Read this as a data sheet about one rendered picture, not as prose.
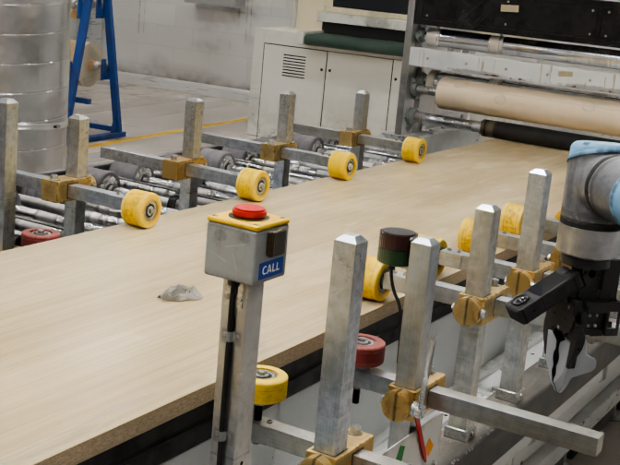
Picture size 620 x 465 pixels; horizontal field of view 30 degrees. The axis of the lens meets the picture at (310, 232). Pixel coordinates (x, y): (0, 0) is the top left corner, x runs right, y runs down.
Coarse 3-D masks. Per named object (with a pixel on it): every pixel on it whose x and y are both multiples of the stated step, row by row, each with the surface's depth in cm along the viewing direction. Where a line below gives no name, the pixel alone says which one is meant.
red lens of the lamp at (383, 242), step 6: (384, 234) 179; (390, 234) 179; (378, 240) 182; (384, 240) 180; (390, 240) 179; (396, 240) 178; (402, 240) 178; (408, 240) 179; (384, 246) 180; (390, 246) 179; (396, 246) 179; (402, 246) 179; (408, 246) 179
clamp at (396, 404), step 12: (432, 384) 186; (444, 384) 191; (384, 396) 182; (396, 396) 181; (408, 396) 181; (384, 408) 182; (396, 408) 181; (408, 408) 180; (396, 420) 181; (408, 420) 183
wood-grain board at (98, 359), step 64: (320, 192) 314; (384, 192) 322; (448, 192) 331; (512, 192) 340; (0, 256) 224; (64, 256) 228; (128, 256) 232; (192, 256) 237; (320, 256) 246; (512, 256) 273; (0, 320) 187; (64, 320) 190; (128, 320) 193; (192, 320) 196; (320, 320) 203; (0, 384) 161; (64, 384) 163; (128, 384) 166; (192, 384) 168; (0, 448) 141; (64, 448) 143
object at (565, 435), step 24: (360, 384) 192; (384, 384) 190; (432, 408) 186; (456, 408) 184; (480, 408) 181; (504, 408) 181; (528, 432) 178; (552, 432) 176; (576, 432) 174; (600, 432) 175
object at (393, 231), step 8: (384, 232) 180; (392, 232) 180; (400, 232) 180; (408, 232) 181; (384, 248) 180; (392, 272) 183; (392, 280) 183; (392, 288) 183; (400, 304) 183; (400, 312) 183; (400, 320) 183; (400, 328) 183
